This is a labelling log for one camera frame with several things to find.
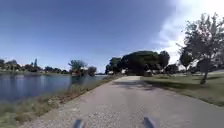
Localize grey paved path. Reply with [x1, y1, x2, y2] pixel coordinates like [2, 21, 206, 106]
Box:
[18, 75, 224, 128]

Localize clump of large dark trees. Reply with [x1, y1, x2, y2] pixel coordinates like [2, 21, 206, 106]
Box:
[104, 50, 168, 77]

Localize tall thin-crowned tree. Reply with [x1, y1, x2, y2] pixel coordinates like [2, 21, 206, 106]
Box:
[181, 13, 224, 85]

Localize grass strip beside water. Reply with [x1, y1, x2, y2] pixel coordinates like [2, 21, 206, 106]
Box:
[0, 74, 123, 128]

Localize slim dark tree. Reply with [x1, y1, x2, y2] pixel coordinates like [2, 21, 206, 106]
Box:
[158, 50, 171, 73]

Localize small round-crowned tree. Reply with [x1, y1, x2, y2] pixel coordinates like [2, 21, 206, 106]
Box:
[179, 49, 194, 74]

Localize green shore tree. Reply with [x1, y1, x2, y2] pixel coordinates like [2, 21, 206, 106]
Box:
[68, 59, 88, 78]

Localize distant shore tree line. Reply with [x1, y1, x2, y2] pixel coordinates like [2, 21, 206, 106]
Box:
[0, 58, 70, 75]

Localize robot's own part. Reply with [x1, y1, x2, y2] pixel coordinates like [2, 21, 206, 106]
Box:
[143, 116, 156, 128]
[73, 119, 84, 128]

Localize grass field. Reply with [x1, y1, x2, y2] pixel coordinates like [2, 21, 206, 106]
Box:
[141, 69, 224, 108]

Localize blue lake water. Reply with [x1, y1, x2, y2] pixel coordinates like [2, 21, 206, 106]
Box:
[0, 73, 108, 103]

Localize small round shore bush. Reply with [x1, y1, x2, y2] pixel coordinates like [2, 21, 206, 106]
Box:
[87, 66, 98, 77]

